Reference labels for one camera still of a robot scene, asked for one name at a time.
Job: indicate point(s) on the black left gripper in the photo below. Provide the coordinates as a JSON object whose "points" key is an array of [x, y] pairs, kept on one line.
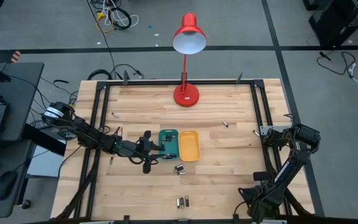
{"points": [[148, 149]]}

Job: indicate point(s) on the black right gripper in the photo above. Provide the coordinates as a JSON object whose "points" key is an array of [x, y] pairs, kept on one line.
{"points": [[261, 176]]}

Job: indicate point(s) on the silver black AA battery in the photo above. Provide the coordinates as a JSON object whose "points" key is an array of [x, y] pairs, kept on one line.
{"points": [[178, 203]]}

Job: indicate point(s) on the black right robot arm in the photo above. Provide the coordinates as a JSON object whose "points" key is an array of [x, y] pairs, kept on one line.
{"points": [[286, 169]]}

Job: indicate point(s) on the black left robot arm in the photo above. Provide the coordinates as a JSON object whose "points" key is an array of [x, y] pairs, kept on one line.
{"points": [[89, 137]]}

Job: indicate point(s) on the teal plastic bin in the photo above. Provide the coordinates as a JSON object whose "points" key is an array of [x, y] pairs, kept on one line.
{"points": [[168, 147]]}

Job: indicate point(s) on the yellow plastic bin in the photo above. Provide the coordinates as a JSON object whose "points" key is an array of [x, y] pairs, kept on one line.
{"points": [[189, 146]]}

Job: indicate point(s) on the red desk lamp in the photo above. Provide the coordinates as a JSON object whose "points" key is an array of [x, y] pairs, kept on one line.
{"points": [[186, 95]]}

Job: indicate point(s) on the black desk leg bar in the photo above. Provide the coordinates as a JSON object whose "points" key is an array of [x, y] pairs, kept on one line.
{"points": [[42, 141]]}

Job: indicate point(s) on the black power strip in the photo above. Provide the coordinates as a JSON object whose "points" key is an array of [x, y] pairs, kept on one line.
{"points": [[37, 125]]}

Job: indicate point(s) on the black caster wheel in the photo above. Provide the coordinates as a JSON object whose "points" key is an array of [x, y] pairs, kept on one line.
{"points": [[25, 203]]}

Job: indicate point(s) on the black desk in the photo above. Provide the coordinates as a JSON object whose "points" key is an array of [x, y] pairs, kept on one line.
{"points": [[20, 93]]}

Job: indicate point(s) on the black computer mouse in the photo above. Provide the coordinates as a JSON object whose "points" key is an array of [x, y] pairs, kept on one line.
{"points": [[5, 185]]}

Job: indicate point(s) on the orange striped tape piece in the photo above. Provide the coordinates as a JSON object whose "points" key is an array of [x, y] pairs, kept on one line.
{"points": [[15, 56]]}

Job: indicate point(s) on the black computer tower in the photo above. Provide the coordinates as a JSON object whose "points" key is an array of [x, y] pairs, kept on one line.
{"points": [[340, 18]]}

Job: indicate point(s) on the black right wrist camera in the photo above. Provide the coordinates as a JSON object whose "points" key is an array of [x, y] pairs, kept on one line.
{"points": [[256, 213]]}

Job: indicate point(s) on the black frame bracket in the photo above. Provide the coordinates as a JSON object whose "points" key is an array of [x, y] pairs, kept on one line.
{"points": [[235, 219], [125, 77], [239, 78], [126, 218]]}

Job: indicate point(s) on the black aluminium table frame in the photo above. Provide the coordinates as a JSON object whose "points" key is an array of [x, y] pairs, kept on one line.
{"points": [[179, 82]]}

